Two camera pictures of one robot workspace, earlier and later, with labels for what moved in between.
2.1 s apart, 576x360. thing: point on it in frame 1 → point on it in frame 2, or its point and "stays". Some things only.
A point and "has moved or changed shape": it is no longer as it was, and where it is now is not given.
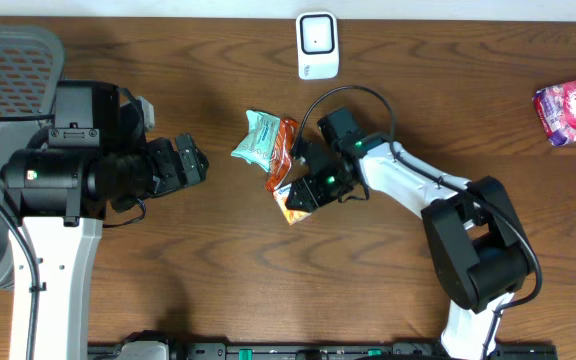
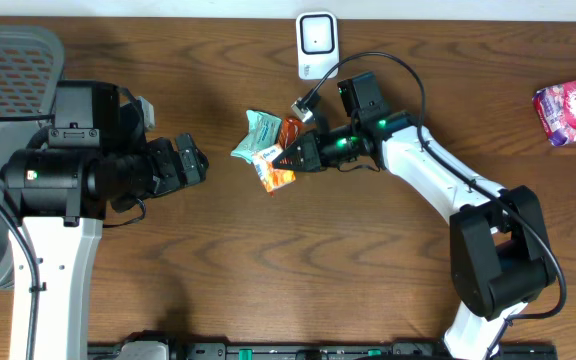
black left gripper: x=169 y=163 stays
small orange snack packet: x=291 y=215 → x=272 y=178
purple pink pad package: x=572 y=111 stays
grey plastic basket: x=12 y=75 stays
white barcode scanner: x=317 y=45 stays
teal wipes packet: x=258 y=146 stays
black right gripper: x=310 y=176 → x=313 y=151
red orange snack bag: x=281 y=164 has moved or changed shape
